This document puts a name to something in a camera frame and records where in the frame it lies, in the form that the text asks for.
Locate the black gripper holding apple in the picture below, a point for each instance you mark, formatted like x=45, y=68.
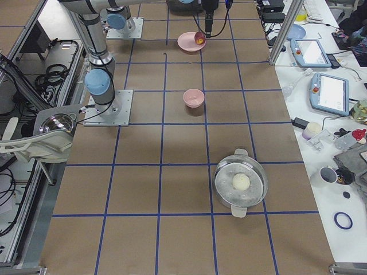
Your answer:
x=209, y=7

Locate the red apple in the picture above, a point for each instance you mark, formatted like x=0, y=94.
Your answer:
x=199, y=38

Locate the pink bowl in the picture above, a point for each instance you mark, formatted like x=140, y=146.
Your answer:
x=193, y=98

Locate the pink plate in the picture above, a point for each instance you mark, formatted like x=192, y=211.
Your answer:
x=186, y=42

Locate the blue plate on desk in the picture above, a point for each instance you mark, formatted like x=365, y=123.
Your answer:
x=296, y=32

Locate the steel bowl on chair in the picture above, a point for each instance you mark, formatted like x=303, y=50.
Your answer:
x=59, y=121

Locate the teach pendant far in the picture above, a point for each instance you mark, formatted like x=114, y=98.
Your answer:
x=309, y=53

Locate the teach pendant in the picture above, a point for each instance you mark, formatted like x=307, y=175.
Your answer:
x=329, y=94
x=309, y=53

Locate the teach pendant near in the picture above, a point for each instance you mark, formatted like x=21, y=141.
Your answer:
x=329, y=94

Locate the black power adapter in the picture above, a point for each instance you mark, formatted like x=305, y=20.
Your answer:
x=299, y=123

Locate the purple white cup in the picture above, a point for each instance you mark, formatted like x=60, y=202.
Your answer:
x=311, y=130

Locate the white round bun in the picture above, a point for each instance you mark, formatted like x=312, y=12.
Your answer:
x=241, y=182

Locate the white mug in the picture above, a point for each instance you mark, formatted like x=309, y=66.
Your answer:
x=323, y=177

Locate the aluminium frame post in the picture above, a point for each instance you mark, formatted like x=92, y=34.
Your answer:
x=289, y=20

